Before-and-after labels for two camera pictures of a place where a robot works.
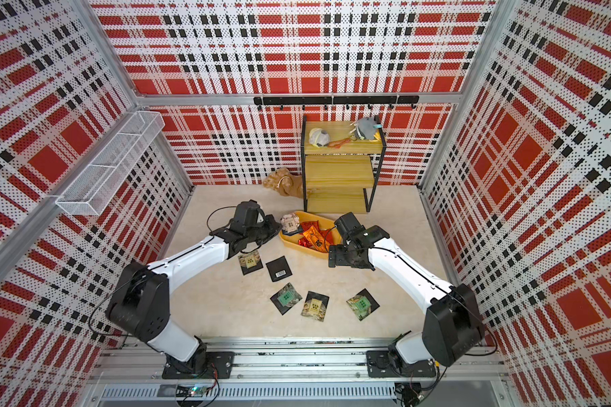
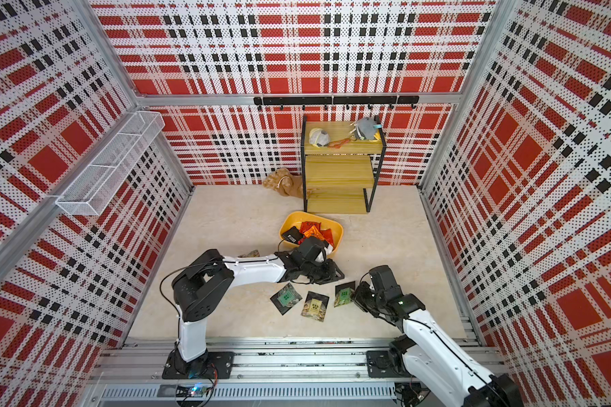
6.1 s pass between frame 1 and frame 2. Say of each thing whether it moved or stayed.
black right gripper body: moved
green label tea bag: stayed
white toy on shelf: stayed
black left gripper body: moved
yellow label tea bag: stayed
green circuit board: stayed
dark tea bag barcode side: moved
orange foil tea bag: stayed
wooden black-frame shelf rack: stayed
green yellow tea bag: moved
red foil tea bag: stayed
